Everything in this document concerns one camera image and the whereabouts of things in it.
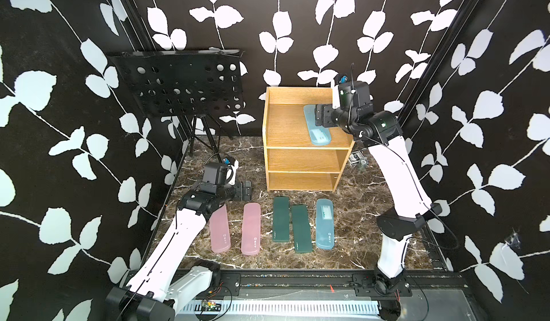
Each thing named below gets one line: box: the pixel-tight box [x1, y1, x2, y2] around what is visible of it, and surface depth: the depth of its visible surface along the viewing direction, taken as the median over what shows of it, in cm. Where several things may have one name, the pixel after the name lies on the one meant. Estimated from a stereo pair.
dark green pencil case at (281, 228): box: [272, 196, 291, 243], surface depth 91 cm
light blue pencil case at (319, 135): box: [303, 104, 332, 146], surface depth 77 cm
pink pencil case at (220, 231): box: [209, 203, 231, 253], surface depth 87 cm
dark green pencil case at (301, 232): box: [291, 204, 313, 254], surface depth 87 cm
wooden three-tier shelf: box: [262, 86, 356, 193], surface depth 89 cm
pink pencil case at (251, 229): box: [241, 202, 262, 256], surface depth 88 cm
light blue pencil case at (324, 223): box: [315, 198, 335, 250], surface depth 90 cm
